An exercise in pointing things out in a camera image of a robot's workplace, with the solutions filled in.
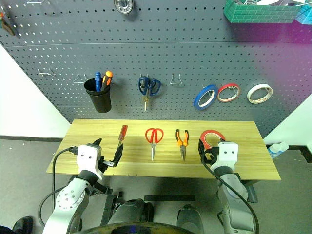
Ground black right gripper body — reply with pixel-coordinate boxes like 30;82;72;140
203;147;220;165

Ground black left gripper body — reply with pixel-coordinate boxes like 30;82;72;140
97;156;117;175

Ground wide red tape roll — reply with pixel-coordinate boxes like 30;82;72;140
199;129;226;150

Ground orange and black pliers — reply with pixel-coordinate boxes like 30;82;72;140
175;129;190;161

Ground red handled screwdriver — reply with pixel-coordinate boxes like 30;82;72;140
117;124;129;149

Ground red handled scissors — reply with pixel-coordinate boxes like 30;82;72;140
145;127;164;162

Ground black plastic cup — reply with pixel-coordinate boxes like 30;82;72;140
84;78;112;114

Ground blue tape roll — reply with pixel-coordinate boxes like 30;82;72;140
193;84;219;111

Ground dark grey rounded robot leg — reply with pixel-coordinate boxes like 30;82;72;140
107;198;154;225
176;204;204;234

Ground thin red tape roll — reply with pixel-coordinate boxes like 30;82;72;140
217;83;241;103

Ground clear bottle with blue label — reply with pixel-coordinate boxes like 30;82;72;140
267;141;290;159

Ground orange and black screwdriver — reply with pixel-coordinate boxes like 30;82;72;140
100;71;114;91

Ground white tape roll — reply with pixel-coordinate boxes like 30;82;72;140
247;83;273;105

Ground dark rounded dome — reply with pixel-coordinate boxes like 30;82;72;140
80;221;195;234

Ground black shoe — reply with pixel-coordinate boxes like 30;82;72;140
12;215;34;234

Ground dark grey perforated pegboard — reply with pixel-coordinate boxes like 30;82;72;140
0;0;312;139

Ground green brick pattern box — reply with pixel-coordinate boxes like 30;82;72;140
223;0;302;24

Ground round metal bearing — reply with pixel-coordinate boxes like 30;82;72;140
114;0;134;15

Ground blue brick pattern box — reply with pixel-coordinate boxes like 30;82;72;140
294;3;312;26

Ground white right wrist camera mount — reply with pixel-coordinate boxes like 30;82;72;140
210;141;238;173

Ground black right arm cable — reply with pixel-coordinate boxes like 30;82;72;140
201;158;259;234

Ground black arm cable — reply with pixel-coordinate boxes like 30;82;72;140
201;158;259;234
38;146;78;227

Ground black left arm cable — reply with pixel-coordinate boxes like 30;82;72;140
38;146;78;227

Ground blue handled scissors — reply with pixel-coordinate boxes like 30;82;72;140
138;76;161;113

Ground blue handled screwdriver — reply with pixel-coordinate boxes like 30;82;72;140
94;71;102;92

